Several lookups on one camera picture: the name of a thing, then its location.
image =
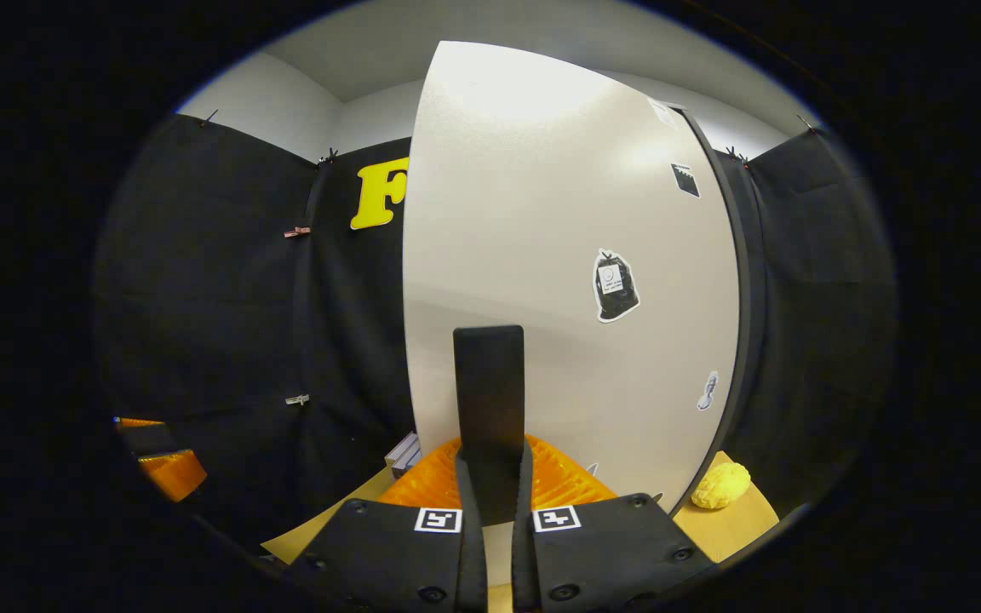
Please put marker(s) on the black backdrop cloth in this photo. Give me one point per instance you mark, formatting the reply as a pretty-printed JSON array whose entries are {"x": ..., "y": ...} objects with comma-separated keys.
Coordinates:
[{"x": 201, "y": 323}]

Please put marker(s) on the yellow bumpy toy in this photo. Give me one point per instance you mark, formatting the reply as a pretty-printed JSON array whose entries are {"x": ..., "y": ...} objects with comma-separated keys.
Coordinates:
[{"x": 720, "y": 485}]

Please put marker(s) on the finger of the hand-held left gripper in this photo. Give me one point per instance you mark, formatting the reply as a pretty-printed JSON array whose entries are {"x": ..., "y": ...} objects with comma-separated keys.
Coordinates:
[
  {"x": 146, "y": 436},
  {"x": 174, "y": 477}
]

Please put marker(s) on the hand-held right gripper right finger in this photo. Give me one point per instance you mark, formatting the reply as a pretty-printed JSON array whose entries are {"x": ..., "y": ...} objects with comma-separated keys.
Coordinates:
[{"x": 524, "y": 562}]

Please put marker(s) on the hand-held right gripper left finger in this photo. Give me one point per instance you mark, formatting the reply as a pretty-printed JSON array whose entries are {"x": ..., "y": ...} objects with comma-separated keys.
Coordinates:
[{"x": 472, "y": 553}]

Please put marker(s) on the book with white spine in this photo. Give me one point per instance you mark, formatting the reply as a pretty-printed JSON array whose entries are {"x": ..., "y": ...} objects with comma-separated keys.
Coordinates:
[{"x": 408, "y": 444}]

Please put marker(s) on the red clip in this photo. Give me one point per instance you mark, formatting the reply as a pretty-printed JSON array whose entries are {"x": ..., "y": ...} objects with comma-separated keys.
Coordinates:
[{"x": 296, "y": 232}]

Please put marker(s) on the beige cabinet door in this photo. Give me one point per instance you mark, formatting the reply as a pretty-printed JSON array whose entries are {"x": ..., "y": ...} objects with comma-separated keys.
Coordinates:
[{"x": 524, "y": 213}]

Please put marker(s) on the black clip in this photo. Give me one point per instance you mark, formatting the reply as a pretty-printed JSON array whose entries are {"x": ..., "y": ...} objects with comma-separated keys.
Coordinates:
[
  {"x": 806, "y": 124},
  {"x": 327, "y": 157},
  {"x": 737, "y": 156},
  {"x": 209, "y": 116}
]

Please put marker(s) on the white clip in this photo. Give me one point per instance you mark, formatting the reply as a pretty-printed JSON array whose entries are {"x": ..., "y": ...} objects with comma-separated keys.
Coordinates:
[{"x": 296, "y": 398}]

